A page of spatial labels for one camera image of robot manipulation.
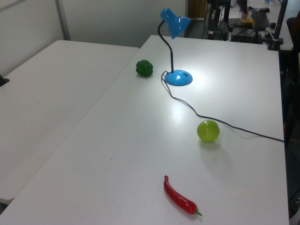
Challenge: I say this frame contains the black lamp power cable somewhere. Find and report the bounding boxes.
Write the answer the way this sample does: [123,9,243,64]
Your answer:
[160,71,285,143]

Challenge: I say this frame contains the black pole with clamp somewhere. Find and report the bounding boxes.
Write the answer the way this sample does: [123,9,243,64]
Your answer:
[268,0,288,51]

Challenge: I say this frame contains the light green apple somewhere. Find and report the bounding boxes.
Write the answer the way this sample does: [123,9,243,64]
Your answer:
[196,120,221,143]

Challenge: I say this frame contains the blue gooseneck desk lamp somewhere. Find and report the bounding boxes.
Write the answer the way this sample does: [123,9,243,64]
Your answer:
[157,7,194,87]

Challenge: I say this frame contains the dark chair back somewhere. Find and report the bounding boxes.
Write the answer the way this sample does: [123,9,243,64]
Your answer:
[286,16,300,54]

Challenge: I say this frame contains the dark green bell pepper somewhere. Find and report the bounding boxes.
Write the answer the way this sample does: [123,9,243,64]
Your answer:
[135,60,154,78]

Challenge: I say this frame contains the red chili pepper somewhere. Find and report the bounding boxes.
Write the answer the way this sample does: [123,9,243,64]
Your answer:
[163,175,203,217]

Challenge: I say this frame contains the black computer keyboard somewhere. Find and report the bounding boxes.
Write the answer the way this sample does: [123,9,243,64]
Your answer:
[251,8,272,28]

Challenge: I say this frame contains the black box with cables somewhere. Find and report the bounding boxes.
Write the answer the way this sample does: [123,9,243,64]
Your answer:
[230,24,264,44]

